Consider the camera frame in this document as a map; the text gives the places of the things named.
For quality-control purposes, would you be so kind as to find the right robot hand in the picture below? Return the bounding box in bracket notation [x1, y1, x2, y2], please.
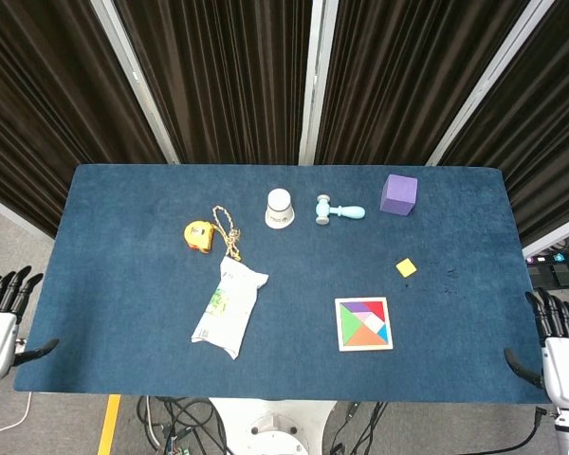
[503, 286, 569, 408]

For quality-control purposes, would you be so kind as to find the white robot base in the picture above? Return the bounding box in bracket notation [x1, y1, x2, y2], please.
[208, 396, 338, 455]

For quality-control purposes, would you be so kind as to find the orange tangram triangle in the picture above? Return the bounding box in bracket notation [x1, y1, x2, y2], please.
[346, 327, 386, 349]

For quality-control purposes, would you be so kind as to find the green tangram triangle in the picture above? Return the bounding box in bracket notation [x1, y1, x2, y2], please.
[340, 302, 367, 347]

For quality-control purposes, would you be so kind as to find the wooden tangram tray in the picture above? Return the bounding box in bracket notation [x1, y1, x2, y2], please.
[334, 297, 395, 354]

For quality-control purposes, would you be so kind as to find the yellow floor tape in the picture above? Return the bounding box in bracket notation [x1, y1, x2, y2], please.
[96, 393, 122, 455]

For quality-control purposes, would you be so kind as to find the dark brown curtain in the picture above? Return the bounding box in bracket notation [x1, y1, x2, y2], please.
[314, 0, 533, 167]
[0, 0, 168, 239]
[115, 0, 315, 165]
[436, 0, 569, 248]

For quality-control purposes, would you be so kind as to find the yellow tape measure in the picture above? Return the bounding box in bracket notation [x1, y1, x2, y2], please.
[183, 220, 216, 253]

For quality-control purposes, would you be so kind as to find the white snack bag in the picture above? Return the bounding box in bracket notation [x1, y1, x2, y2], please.
[190, 255, 270, 361]

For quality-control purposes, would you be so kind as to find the purple foam cube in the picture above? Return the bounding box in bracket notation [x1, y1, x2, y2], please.
[378, 173, 419, 218]

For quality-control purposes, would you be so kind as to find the light blue toy hammer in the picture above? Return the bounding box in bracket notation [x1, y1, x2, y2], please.
[314, 193, 367, 227]

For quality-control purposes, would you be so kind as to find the white conical cup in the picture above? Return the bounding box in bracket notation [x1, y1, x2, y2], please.
[264, 188, 296, 230]

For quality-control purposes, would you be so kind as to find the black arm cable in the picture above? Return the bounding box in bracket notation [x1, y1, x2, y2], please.
[472, 409, 549, 454]

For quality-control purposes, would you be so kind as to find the white floor cable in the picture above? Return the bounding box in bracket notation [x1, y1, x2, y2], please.
[0, 391, 34, 435]

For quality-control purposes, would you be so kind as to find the black floor cable tangle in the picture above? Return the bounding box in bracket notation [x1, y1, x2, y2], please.
[136, 395, 229, 455]
[328, 401, 391, 455]

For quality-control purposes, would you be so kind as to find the white partition post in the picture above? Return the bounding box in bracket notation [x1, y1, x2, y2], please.
[425, 0, 560, 168]
[297, 0, 340, 167]
[89, 0, 181, 165]

